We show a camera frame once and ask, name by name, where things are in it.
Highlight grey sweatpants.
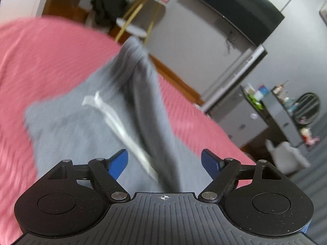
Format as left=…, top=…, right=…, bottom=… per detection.
left=25, top=37, right=211, bottom=194

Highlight grey bedside cabinet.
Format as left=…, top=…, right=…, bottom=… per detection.
left=208, top=86, right=268, bottom=148

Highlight white shell chair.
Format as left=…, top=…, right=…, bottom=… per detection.
left=265, top=140, right=311, bottom=175

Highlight round black vanity mirror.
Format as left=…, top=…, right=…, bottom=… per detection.
left=293, top=92, right=320, bottom=126

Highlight pink ribbed bed blanket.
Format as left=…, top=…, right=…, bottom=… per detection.
left=1, top=17, right=252, bottom=244

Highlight gold leg side table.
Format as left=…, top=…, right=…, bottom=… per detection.
left=115, top=0, right=167, bottom=44

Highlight black bag on floor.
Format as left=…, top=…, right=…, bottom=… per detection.
left=90, top=0, right=128, bottom=27

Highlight black wall television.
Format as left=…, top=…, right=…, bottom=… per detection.
left=199, top=0, right=284, bottom=46

